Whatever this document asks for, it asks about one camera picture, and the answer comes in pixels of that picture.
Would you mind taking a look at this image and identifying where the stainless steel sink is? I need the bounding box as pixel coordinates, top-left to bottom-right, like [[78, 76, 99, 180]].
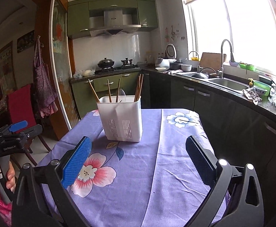
[[208, 79, 248, 92]]

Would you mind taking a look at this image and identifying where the steel range hood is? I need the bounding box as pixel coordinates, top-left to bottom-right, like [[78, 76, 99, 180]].
[[89, 8, 142, 37]]

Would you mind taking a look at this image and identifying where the small steel pot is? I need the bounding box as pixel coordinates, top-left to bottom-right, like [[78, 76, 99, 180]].
[[121, 58, 133, 67]]

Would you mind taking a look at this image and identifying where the white plastic utensil holder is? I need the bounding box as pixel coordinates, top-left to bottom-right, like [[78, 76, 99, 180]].
[[97, 95, 143, 142]]

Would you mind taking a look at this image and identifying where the white bowl on counter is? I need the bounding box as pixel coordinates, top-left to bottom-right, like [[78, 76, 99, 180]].
[[181, 64, 192, 72]]

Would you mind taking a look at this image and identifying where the green drawer cabinet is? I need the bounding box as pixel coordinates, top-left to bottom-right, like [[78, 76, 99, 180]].
[[92, 74, 122, 92]]

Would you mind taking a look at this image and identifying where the light bamboo chopstick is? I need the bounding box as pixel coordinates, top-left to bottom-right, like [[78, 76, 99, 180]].
[[88, 79, 100, 103]]

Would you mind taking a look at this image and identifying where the red chair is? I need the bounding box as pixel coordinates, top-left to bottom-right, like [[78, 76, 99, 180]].
[[6, 83, 52, 166]]

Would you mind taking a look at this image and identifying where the checkered apron hanging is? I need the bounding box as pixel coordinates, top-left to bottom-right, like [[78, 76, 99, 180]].
[[33, 36, 58, 118]]

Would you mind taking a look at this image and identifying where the reddish brown chopstick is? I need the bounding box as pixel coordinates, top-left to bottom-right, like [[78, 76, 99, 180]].
[[134, 74, 141, 102]]

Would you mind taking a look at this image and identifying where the purple floral tablecloth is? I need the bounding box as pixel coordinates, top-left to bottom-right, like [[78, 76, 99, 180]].
[[40, 109, 212, 226]]

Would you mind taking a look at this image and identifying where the brown wooden chopstick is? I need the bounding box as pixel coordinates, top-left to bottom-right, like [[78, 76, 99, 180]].
[[107, 79, 112, 103]]

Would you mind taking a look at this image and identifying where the black wok with lid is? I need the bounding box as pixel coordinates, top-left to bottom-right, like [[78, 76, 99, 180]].
[[97, 58, 114, 69]]

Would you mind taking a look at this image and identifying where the wooden cutting board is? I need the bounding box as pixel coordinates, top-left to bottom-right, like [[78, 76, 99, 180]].
[[199, 52, 221, 71]]

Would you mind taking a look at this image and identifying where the dark brown chopstick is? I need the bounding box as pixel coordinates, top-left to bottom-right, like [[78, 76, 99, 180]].
[[115, 78, 121, 103]]

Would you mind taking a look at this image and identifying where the white rice cooker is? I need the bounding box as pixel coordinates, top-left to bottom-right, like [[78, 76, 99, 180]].
[[155, 58, 170, 68]]

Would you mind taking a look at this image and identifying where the chrome kitchen faucet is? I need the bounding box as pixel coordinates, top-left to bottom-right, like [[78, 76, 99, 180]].
[[218, 39, 235, 79]]

